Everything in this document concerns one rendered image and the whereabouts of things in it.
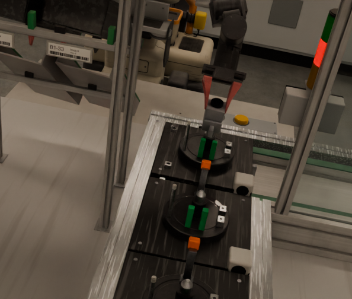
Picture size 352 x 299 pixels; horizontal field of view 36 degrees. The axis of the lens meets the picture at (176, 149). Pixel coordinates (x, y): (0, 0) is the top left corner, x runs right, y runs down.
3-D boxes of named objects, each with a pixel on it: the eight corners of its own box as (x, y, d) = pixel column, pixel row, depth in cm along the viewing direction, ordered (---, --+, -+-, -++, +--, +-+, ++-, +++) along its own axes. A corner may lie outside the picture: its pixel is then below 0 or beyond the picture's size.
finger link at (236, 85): (235, 114, 124) (244, 75, 125) (205, 107, 124) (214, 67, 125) (232, 117, 131) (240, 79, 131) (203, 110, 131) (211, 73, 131)
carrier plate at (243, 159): (165, 127, 146) (166, 120, 145) (251, 144, 146) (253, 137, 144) (149, 179, 126) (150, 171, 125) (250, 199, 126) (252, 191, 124)
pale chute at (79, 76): (89, 102, 144) (95, 87, 145) (134, 116, 142) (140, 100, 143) (54, 62, 117) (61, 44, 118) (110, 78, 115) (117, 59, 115)
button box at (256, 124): (202, 126, 160) (205, 107, 156) (272, 139, 159) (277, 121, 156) (200, 138, 154) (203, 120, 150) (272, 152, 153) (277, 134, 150)
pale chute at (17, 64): (34, 92, 144) (40, 76, 145) (79, 105, 142) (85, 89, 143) (-13, 49, 117) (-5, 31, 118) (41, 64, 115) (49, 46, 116)
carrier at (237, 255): (148, 183, 125) (154, 138, 118) (250, 203, 124) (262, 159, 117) (126, 256, 105) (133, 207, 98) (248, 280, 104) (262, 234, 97)
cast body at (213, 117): (203, 115, 133) (209, 92, 129) (220, 118, 133) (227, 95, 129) (200, 135, 127) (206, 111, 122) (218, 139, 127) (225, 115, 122)
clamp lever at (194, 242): (181, 274, 97) (189, 235, 95) (192, 276, 97) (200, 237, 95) (180, 283, 93) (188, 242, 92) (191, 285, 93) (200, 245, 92)
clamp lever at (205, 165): (195, 191, 117) (202, 158, 116) (204, 194, 117) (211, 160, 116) (195, 196, 114) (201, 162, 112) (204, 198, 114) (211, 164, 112)
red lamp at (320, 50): (312, 57, 108) (319, 34, 105) (336, 61, 108) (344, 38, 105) (314, 67, 104) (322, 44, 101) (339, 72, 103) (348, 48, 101)
